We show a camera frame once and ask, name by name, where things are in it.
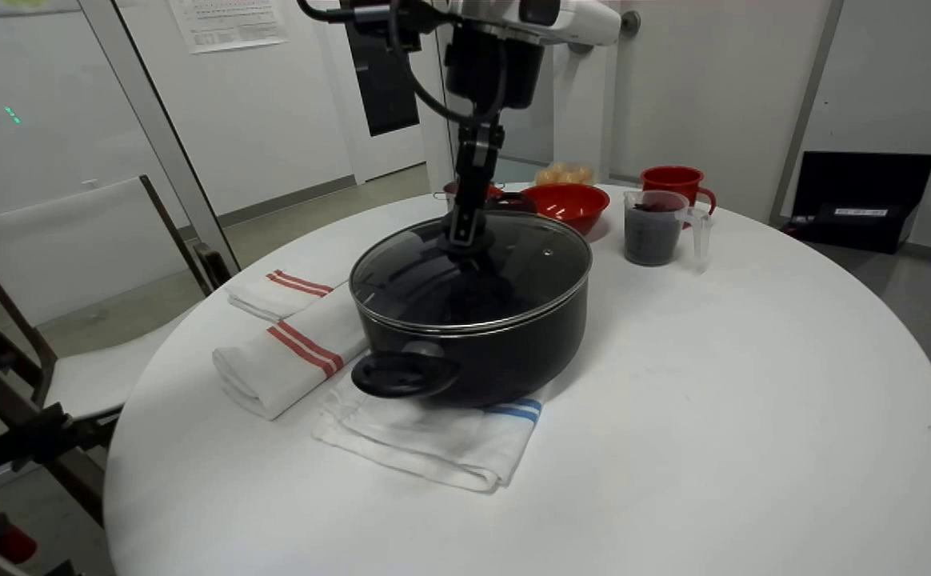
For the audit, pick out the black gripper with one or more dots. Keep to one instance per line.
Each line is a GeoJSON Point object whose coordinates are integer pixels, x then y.
{"type": "Point", "coordinates": [496, 69]}

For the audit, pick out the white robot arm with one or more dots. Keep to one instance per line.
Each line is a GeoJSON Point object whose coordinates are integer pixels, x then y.
{"type": "Point", "coordinates": [561, 21]}

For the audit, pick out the black cooking pot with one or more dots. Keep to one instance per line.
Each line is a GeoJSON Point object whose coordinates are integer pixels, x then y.
{"type": "Point", "coordinates": [484, 352]}

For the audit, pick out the pale yellow round food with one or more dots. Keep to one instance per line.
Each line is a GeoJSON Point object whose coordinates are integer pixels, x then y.
{"type": "Point", "coordinates": [564, 173]}

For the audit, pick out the red plastic bowl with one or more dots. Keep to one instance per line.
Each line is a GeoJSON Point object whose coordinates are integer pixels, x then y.
{"type": "Point", "coordinates": [570, 202]}

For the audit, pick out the dark narrow door window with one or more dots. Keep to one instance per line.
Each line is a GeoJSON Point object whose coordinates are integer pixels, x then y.
{"type": "Point", "coordinates": [372, 86]}

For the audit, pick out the grey mug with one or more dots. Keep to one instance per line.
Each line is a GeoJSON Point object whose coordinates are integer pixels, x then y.
{"type": "Point", "coordinates": [651, 235]}

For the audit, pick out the red mug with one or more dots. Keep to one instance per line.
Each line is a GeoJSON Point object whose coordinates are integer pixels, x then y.
{"type": "Point", "coordinates": [677, 179]}

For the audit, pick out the red striped white towel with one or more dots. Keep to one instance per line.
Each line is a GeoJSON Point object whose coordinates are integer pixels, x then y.
{"type": "Point", "coordinates": [272, 368]}
{"type": "Point", "coordinates": [272, 290]}

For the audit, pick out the silver door lock knob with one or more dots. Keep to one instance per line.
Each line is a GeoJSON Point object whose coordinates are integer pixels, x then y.
{"type": "Point", "coordinates": [631, 21]}

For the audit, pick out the small clear plastic cup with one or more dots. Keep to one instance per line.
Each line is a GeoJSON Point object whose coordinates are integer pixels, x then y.
{"type": "Point", "coordinates": [702, 242]}

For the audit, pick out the blue striped white towel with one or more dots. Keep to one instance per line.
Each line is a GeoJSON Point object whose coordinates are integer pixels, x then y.
{"type": "Point", "coordinates": [432, 443]}

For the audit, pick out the dark metal stand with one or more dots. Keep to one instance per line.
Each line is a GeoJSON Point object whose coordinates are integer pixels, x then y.
{"type": "Point", "coordinates": [17, 426]}

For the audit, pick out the white paper sheet on wall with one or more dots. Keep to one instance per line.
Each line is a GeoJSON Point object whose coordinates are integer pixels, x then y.
{"type": "Point", "coordinates": [225, 23]}

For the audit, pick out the white chair with dark frame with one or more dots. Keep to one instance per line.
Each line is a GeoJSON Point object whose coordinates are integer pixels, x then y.
{"type": "Point", "coordinates": [81, 268]}

